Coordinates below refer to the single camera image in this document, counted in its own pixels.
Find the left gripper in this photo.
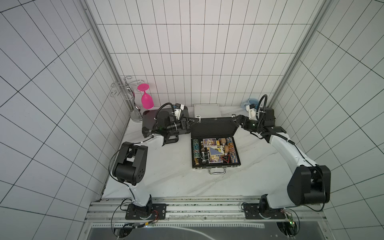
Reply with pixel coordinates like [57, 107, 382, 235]
[166, 116, 199, 131]

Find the black poker case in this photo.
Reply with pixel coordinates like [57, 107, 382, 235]
[142, 103, 190, 137]
[190, 117, 241, 175]

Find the silver poker case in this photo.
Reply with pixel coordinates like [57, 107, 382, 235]
[194, 104, 222, 118]

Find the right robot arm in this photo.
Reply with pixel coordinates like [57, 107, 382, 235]
[234, 108, 331, 214]

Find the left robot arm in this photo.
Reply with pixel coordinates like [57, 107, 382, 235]
[110, 109, 201, 215]

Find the blue round object behind case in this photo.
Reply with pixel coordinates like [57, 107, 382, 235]
[241, 98, 259, 109]

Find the pink hourglass object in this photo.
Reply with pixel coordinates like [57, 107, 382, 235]
[138, 84, 155, 110]

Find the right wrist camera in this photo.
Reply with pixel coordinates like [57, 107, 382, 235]
[246, 104, 257, 120]

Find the chrome wire wall rack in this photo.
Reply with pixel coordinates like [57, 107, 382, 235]
[110, 76, 145, 123]

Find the aluminium mounting rail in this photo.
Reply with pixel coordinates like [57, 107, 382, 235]
[85, 197, 326, 228]

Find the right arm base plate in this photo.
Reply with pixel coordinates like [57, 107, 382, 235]
[241, 203, 286, 220]

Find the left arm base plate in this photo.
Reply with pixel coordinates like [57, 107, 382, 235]
[125, 204, 167, 221]

